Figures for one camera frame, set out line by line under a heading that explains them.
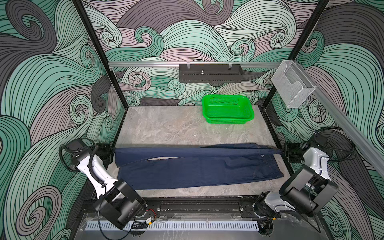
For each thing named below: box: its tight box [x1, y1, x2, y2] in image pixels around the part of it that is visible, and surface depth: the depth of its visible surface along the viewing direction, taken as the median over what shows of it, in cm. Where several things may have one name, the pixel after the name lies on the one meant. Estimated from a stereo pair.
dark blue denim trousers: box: [115, 143, 284, 189], surface depth 88 cm
